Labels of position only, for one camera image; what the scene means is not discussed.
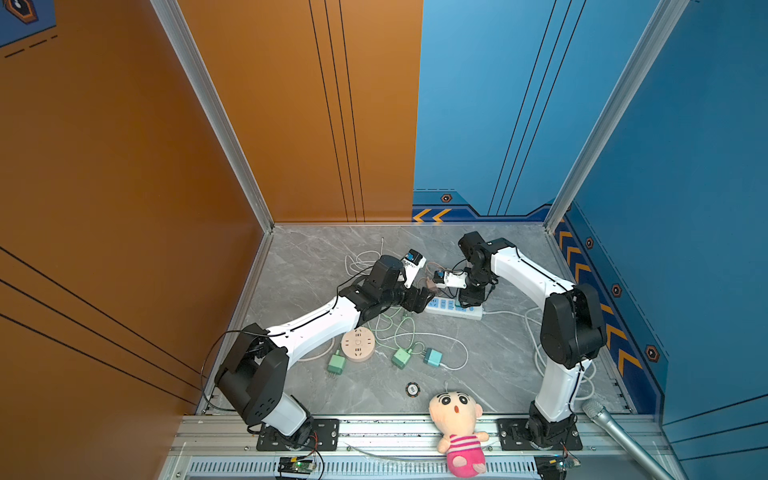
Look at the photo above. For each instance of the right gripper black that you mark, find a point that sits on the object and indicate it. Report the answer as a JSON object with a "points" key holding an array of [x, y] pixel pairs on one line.
{"points": [[470, 298]]}

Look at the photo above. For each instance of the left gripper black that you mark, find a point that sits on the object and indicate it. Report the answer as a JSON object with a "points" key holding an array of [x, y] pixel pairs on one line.
{"points": [[411, 304]]}

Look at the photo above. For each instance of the white blue power strip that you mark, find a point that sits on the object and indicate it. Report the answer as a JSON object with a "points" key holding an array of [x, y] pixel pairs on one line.
{"points": [[450, 307]]}

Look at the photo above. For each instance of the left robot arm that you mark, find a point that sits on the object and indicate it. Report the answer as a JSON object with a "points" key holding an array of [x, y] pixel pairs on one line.
{"points": [[252, 376]]}

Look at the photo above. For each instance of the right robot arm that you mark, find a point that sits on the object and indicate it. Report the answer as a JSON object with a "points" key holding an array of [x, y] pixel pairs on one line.
{"points": [[572, 331]]}

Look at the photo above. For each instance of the round pink power socket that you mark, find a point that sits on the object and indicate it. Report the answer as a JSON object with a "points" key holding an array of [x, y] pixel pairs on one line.
{"points": [[359, 344]]}

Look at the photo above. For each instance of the light green charger middle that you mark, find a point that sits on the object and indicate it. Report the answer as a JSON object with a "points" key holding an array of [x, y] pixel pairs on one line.
{"points": [[401, 358]]}

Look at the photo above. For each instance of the light green charger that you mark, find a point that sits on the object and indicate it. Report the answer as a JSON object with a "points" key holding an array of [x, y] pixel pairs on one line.
{"points": [[401, 358], [337, 363]]}

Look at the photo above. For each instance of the light green charger left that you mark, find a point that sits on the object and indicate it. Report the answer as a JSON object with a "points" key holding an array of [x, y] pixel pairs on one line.
{"points": [[337, 363]]}

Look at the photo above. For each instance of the black poker chip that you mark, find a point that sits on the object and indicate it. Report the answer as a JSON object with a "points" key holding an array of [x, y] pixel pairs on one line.
{"points": [[412, 389]]}

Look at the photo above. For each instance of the plush doll pink dress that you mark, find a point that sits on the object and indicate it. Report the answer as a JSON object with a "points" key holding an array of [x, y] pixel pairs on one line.
{"points": [[455, 415]]}

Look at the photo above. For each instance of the right green circuit board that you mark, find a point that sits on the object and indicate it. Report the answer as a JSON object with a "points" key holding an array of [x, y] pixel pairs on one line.
{"points": [[555, 467]]}

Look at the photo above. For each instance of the green circuit board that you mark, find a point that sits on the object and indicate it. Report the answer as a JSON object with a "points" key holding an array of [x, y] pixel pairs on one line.
{"points": [[295, 468], [555, 467]]}

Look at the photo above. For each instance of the left green circuit board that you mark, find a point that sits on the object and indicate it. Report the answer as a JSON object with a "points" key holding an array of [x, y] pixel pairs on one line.
{"points": [[295, 468]]}

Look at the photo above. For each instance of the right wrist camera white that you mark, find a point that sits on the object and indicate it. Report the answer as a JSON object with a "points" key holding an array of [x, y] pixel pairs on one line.
{"points": [[450, 279]]}

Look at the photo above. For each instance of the teal charger near cable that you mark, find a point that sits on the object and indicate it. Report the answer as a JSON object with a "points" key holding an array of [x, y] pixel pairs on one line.
{"points": [[432, 357]]}

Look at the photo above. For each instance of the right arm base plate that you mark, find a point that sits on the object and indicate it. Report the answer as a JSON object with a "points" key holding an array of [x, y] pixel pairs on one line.
{"points": [[513, 433]]}

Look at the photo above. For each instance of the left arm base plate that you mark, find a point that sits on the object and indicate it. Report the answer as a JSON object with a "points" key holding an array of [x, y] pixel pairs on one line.
{"points": [[315, 433]]}

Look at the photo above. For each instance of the aluminium front rail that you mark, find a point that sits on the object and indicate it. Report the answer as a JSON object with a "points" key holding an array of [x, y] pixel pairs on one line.
{"points": [[378, 447]]}

